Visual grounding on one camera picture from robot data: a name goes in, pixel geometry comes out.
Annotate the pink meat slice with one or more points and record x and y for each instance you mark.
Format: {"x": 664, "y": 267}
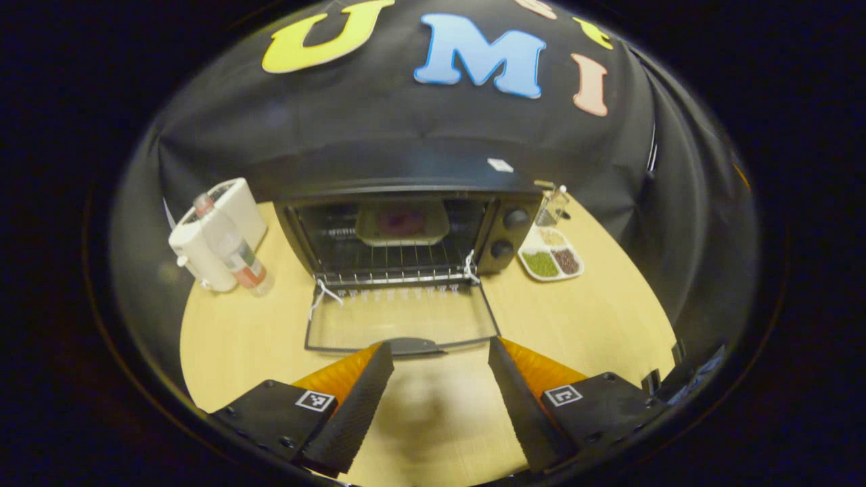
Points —
{"x": 401, "y": 222}

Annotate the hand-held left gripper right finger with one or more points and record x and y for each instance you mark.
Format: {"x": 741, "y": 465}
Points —
{"x": 524, "y": 409}

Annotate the white toaster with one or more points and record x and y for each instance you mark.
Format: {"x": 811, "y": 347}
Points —
{"x": 203, "y": 257}

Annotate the black backdrop cloth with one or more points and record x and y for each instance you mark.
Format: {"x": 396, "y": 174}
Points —
{"x": 372, "y": 122}

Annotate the black electric oven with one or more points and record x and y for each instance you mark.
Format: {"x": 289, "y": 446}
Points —
{"x": 504, "y": 237}

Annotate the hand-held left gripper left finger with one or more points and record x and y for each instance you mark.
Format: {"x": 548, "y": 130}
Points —
{"x": 355, "y": 412}

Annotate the clear glass jar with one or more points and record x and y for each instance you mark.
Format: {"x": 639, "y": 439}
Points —
{"x": 549, "y": 206}

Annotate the divided plate of beans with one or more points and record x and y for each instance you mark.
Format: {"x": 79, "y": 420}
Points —
{"x": 549, "y": 260}

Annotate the clear plastic water bottle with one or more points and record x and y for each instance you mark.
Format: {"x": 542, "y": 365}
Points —
{"x": 233, "y": 250}

